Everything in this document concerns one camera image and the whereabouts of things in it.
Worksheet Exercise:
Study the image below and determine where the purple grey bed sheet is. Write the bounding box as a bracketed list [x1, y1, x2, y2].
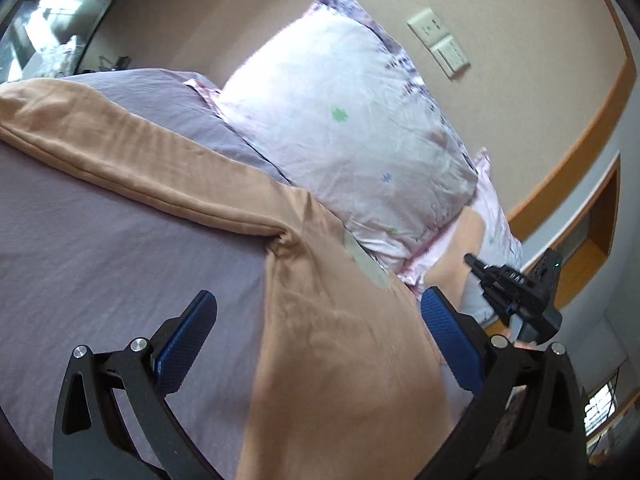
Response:
[0, 67, 476, 480]

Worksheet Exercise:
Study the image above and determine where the cluttered bedside desk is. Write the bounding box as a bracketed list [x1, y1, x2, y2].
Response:
[1, 0, 115, 84]

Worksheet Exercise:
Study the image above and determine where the white floral pillow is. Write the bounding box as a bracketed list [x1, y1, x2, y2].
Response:
[214, 0, 478, 271]

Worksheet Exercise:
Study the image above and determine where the wooden headboard trim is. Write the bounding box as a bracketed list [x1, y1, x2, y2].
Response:
[509, 0, 639, 311]

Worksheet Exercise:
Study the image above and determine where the pink floral lower pillow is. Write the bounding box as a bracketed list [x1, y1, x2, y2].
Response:
[196, 76, 522, 292]

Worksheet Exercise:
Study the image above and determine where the tan beige garment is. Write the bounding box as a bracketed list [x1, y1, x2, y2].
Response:
[0, 78, 487, 480]

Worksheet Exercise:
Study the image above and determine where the white wall switch plate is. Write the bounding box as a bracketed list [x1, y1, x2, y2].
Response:
[407, 8, 470, 79]

